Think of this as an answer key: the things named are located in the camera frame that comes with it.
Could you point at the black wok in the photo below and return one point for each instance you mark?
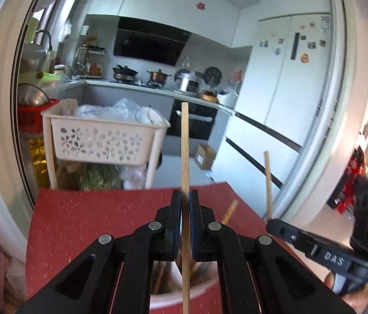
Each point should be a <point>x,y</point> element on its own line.
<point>124,74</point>

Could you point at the white small appliance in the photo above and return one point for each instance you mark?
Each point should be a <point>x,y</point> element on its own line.
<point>227,99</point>

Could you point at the spice rack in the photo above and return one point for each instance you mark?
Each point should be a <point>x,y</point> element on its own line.
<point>88,62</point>

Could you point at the yellow gold package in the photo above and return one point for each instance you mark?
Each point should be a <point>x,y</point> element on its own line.
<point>39,162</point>

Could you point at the person right hand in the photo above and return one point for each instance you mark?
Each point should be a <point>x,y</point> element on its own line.
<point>357,300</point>

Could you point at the brass cooking pot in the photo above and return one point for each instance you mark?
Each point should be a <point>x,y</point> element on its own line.
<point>158,77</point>

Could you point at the black round trivet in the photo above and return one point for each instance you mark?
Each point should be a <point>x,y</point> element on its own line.
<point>212,76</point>

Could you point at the white refrigerator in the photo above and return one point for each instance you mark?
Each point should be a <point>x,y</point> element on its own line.
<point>276,107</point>

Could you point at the black range hood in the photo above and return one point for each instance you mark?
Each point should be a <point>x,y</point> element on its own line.
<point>150,41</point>

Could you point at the orange patterned chopstick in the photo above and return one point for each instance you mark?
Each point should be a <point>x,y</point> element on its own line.
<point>230,211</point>

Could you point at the silver rice cooker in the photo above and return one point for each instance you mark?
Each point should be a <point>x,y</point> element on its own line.
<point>187,82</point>

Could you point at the plain wooden chopstick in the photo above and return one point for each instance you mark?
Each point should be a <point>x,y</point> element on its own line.
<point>185,188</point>
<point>269,195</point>

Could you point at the built-in black oven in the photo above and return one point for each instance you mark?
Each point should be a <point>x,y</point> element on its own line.
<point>200,120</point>

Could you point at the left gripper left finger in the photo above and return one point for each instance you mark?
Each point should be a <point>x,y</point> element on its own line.
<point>113,275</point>

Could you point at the green vegetables bunch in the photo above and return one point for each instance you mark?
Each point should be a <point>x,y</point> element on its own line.
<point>99,177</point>

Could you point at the white upper cabinets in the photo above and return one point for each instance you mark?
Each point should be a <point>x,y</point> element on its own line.
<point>212,19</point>

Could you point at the cardboard box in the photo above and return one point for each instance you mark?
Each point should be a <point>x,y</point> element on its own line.
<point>205,156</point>

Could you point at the red plastic basket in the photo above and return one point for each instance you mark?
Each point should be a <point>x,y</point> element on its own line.
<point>30,117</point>

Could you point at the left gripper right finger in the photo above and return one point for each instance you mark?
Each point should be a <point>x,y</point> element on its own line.
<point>257,275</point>

